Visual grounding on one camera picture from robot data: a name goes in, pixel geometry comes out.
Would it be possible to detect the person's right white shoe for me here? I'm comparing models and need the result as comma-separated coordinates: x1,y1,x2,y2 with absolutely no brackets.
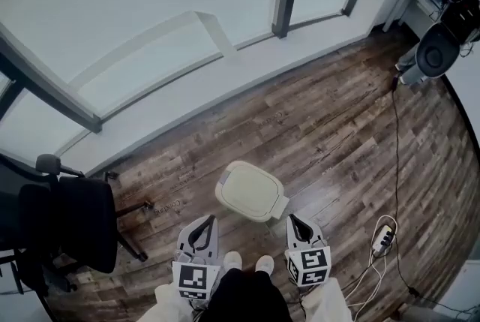
254,254,275,275

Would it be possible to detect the white tape strip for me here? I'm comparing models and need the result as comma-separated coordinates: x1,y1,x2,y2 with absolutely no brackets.
70,11,238,89

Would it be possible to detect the white and black round shell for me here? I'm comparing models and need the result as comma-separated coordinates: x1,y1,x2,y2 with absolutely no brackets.
416,22,462,79

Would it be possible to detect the person's right leg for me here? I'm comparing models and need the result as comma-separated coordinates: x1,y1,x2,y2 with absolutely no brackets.
250,269,294,322

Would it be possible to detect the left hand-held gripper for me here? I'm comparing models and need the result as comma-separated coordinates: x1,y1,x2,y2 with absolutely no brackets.
171,214,223,301

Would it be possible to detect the black mesh office chair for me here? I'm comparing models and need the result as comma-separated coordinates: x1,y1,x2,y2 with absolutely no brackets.
0,153,155,295

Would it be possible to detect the person's left forearm white sleeve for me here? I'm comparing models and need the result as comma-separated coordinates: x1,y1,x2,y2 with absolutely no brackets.
136,282,196,322

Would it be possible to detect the beige plastic bin lid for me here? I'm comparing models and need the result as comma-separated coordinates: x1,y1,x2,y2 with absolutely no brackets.
219,161,290,218

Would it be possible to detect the large frosted window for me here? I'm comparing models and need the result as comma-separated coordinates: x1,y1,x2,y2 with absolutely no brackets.
0,0,382,134

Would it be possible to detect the white power strip with cables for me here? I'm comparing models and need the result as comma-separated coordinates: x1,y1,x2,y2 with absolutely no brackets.
343,215,399,316

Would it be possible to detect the long black cable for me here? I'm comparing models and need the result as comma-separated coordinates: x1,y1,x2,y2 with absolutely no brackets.
391,74,480,314

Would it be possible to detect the cream lidded trash bin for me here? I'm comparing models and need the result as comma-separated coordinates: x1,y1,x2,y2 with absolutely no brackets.
214,161,290,222

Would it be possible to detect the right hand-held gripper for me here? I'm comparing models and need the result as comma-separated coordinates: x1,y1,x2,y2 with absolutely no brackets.
284,214,333,287

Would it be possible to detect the person's left leg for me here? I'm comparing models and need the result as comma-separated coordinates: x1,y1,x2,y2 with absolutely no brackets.
202,267,253,322

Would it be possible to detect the person's white shoe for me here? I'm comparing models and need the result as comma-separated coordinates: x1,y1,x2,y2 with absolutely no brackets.
254,254,275,275
223,251,243,271

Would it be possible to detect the person's right forearm white sleeve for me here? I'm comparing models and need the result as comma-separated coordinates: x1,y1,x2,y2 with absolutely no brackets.
299,277,353,322

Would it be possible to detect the person's left white shoe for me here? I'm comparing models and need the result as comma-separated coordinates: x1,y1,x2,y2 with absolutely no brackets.
223,251,243,271

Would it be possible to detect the small white table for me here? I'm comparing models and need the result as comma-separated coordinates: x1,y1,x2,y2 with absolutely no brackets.
382,0,451,41

